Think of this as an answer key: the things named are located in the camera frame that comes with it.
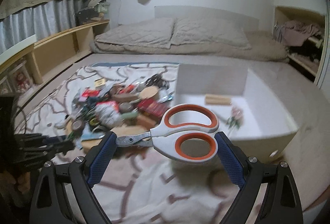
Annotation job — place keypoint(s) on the patterned cartoon blanket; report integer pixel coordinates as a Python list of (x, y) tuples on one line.
[(140, 185)]

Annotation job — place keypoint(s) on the brown tape roll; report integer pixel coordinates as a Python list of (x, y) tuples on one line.
[(78, 126)]

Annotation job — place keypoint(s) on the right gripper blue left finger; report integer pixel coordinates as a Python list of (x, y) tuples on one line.
[(98, 158)]

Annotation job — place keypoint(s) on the pink flower packet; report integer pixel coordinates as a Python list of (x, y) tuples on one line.
[(236, 118)]

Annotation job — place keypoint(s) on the beige folded duvet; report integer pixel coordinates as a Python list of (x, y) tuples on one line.
[(262, 48)]

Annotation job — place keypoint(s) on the orange white scissors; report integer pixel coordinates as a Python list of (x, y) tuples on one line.
[(167, 138)]

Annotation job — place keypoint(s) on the rectangular wooden block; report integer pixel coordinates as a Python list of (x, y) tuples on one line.
[(223, 101)]

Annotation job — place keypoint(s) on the black bag on shelf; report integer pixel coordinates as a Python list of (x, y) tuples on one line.
[(87, 15)]

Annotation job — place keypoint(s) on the black hair claw clip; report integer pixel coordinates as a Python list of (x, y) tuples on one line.
[(158, 81)]

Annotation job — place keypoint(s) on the wooden bedside shelf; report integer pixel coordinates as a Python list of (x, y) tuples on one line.
[(28, 66)]

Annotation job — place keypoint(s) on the white crochet yarn bundle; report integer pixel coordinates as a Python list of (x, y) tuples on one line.
[(107, 115)]

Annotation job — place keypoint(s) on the white cardboard shoe box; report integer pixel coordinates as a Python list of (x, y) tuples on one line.
[(249, 113)]

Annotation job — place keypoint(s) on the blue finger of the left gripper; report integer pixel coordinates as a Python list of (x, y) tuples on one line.
[(63, 147), (55, 139)]

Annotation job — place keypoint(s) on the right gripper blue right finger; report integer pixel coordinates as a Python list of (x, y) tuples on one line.
[(230, 161)]

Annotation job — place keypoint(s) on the wooden block in box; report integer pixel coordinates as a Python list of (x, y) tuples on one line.
[(217, 97)]

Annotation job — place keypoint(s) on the small yellow card box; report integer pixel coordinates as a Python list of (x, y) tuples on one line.
[(100, 83)]

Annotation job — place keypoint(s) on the red booklet packet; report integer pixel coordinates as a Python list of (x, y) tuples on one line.
[(90, 93)]

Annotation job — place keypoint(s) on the black yellow tape roll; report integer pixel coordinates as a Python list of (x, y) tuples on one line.
[(93, 122)]

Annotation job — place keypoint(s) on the mint green round case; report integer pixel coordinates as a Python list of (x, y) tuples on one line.
[(129, 115)]

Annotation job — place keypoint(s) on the grey window curtain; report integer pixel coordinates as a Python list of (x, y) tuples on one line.
[(42, 21)]

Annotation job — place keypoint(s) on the left quilted beige pillow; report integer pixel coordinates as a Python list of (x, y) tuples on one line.
[(154, 33)]

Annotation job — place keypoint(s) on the right quilted beige pillow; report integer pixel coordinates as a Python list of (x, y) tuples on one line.
[(209, 31)]

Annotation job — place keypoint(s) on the rounded wooden block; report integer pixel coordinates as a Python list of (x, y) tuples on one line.
[(129, 130)]

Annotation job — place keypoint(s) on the red cigarette box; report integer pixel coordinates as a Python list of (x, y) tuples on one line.
[(152, 109)]

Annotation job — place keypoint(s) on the round wooden lid box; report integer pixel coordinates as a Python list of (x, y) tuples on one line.
[(151, 92)]

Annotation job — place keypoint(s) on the pile of clothes in closet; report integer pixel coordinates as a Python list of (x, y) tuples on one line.
[(304, 42)]

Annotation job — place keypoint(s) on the quilted beige pillow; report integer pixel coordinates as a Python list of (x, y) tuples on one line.
[(154, 33), (209, 31)]

